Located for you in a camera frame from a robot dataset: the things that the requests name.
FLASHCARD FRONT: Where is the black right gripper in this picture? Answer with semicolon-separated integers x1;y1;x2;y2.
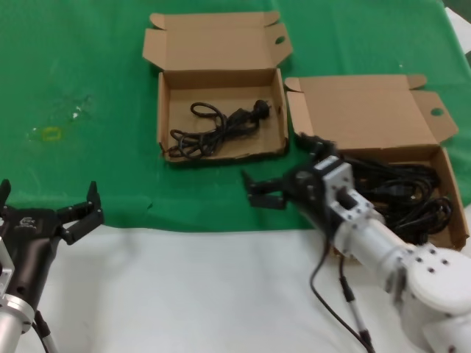
241;132;345;243

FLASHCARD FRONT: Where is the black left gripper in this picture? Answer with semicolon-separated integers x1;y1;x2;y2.
0;179;106;308

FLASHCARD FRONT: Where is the open cardboard box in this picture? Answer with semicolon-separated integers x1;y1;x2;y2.
283;73;471;264

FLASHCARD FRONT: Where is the open cardboard box torn edge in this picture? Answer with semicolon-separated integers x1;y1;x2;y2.
141;10;294;165

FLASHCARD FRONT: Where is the green tablecloth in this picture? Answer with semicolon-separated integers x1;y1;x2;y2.
0;0;471;233

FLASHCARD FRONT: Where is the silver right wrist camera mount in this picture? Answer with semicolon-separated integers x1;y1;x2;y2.
314;156;375;225

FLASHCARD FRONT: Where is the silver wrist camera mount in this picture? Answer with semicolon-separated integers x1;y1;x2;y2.
314;156;375;225
0;235;16;295

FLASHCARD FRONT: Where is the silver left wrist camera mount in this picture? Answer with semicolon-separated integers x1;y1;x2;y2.
0;235;16;295

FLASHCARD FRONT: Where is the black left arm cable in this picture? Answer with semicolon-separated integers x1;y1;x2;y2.
32;310;58;353

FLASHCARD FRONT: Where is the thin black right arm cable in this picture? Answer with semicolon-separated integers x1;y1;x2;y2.
310;249;369;349

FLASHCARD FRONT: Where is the right arm cable silver connector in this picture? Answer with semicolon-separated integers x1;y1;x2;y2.
337;257;376;353

